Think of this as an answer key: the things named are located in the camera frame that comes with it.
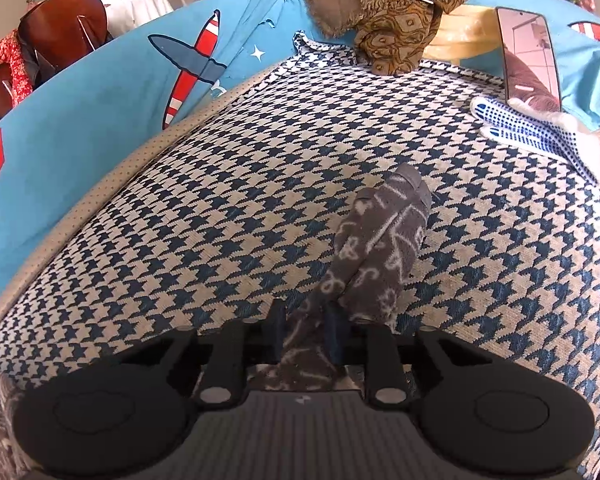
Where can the grey patterned fleece garment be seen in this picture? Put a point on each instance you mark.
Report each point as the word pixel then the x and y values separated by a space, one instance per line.
pixel 302 418

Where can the red floral cloth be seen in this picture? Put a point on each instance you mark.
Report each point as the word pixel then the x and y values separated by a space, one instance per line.
pixel 11 55

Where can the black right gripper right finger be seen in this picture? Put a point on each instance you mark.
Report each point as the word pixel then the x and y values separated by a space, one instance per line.
pixel 397 369

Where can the blue cartoon print pillow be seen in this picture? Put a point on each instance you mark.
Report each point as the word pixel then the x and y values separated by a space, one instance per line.
pixel 64 137

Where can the houndstooth sofa cushion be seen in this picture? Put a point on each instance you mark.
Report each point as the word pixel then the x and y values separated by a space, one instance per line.
pixel 223 217

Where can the white tablecloth table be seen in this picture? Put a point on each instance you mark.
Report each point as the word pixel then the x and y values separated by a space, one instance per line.
pixel 126 15

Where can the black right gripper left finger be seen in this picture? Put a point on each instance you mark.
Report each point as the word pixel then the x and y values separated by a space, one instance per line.
pixel 211 368

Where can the smartphone with dark frame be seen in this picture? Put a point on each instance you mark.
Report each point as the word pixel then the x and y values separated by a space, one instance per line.
pixel 530 69

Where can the white blue dotted work glove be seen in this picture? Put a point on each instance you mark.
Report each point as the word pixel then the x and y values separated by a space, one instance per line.
pixel 555 134

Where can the yellow cushion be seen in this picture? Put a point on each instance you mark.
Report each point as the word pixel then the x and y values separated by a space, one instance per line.
pixel 467 32

